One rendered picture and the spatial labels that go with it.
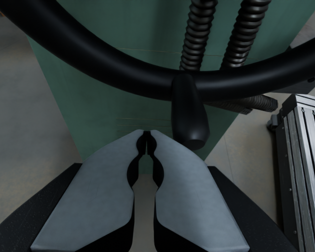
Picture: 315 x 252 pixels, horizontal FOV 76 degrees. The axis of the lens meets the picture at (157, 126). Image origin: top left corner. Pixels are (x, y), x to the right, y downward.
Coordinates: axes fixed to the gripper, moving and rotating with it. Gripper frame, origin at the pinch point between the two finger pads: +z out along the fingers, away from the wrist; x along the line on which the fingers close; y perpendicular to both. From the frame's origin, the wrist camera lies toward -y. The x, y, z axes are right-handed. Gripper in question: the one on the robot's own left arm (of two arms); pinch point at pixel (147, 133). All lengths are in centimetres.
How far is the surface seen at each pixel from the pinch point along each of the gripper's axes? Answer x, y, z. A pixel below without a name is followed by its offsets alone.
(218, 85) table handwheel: 5.7, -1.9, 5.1
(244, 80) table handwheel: 7.8, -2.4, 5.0
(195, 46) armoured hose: 4.5, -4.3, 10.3
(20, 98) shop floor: -62, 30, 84
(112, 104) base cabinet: -8.2, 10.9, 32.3
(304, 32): 29.4, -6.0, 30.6
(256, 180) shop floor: 48, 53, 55
